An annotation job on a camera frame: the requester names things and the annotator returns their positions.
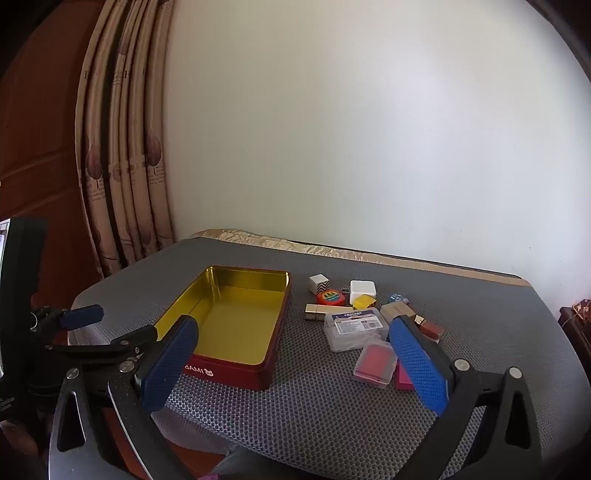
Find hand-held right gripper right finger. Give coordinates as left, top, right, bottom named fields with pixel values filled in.
left=389, top=315, right=543, bottom=480

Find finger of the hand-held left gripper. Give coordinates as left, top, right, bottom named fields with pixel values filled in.
left=34, top=304, right=105, bottom=332
left=46, top=324, right=160, bottom=366

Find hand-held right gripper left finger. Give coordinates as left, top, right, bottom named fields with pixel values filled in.
left=48, top=316, right=199, bottom=480

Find pink small box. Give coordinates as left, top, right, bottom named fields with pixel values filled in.
left=394, top=362, right=416, bottom=392

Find clear case pink insert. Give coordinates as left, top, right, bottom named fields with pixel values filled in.
left=352, top=342, right=399, bottom=392

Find beige small box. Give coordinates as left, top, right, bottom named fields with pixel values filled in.
left=379, top=301, right=413, bottom=325

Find clear labelled plastic box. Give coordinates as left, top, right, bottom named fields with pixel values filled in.
left=323, top=308, right=390, bottom=353

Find red tin box gold inside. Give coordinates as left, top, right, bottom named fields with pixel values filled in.
left=152, top=265, right=293, bottom=392

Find gold lipstick tube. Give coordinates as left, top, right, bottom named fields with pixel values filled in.
left=305, top=302, right=345, bottom=322

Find red lip gloss gold cap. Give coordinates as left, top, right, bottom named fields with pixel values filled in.
left=413, top=315, right=445, bottom=343

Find white charger plug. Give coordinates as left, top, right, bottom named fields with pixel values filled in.
left=349, top=280, right=377, bottom=303

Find beige leaf print curtain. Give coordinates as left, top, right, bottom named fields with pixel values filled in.
left=74, top=0, right=197, bottom=279

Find brown wooden wardrobe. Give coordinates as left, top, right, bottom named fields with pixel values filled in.
left=0, top=0, right=116, bottom=287

